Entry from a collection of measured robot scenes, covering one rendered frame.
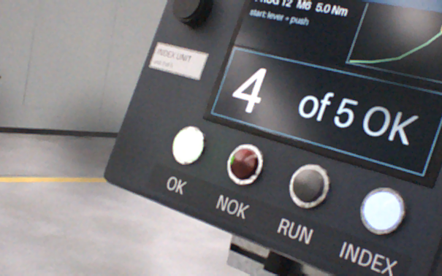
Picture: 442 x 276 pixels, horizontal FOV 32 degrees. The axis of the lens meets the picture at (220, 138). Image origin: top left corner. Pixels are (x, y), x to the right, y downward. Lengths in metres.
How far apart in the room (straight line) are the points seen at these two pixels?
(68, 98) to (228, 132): 5.91
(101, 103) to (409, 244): 6.18
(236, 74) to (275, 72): 0.03
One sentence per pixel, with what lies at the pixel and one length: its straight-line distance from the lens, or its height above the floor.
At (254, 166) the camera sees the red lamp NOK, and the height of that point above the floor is 1.12.
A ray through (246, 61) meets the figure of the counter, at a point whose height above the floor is 1.18.
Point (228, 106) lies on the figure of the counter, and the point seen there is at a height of 1.15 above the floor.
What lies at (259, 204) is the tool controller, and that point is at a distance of 0.49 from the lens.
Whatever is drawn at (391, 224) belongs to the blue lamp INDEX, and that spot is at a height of 1.11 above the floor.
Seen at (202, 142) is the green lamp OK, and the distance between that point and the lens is 0.52.
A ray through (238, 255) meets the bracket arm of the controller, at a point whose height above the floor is 1.04.
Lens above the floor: 1.21
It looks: 9 degrees down
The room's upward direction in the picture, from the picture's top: 11 degrees clockwise
